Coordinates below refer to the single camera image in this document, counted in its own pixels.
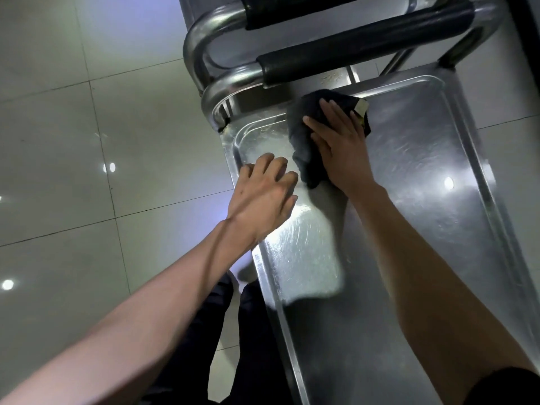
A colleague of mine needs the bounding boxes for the person's right hand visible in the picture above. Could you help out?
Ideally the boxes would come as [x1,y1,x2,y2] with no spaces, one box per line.
[302,98,376,197]

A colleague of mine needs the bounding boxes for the person's left hand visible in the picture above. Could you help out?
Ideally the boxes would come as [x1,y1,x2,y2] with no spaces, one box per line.
[227,152,299,249]

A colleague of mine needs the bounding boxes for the grey and yellow cleaning cloth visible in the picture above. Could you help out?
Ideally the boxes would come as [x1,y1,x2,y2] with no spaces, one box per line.
[286,89,372,190]

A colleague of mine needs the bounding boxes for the stainless steel trolley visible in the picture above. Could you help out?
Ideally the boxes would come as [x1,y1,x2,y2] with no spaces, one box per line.
[182,0,419,96]
[200,0,505,132]

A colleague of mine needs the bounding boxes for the person's right forearm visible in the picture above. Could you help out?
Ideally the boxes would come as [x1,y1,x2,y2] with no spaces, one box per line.
[350,183,537,405]

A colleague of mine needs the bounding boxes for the person's left forearm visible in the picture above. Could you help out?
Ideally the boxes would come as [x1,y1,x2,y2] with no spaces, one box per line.
[0,219,258,405]

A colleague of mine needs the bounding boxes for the black trousers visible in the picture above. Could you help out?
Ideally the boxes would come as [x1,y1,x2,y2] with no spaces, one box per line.
[143,273,296,405]

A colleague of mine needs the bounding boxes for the black shirt sleeve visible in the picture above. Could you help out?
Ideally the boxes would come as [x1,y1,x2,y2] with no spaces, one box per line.
[463,366,540,405]

